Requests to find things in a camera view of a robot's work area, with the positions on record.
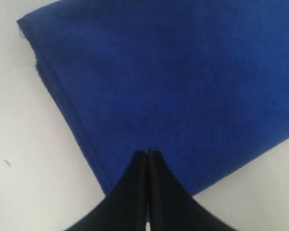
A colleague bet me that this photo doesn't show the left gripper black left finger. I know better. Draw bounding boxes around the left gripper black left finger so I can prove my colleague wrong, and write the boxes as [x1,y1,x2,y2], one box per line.
[67,151,147,231]

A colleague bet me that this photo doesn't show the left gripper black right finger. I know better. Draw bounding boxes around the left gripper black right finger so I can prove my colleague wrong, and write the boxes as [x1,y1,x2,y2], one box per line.
[147,150,231,231]

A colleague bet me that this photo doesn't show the blue towel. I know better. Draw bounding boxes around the blue towel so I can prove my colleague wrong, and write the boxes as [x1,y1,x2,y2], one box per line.
[17,0,289,194]

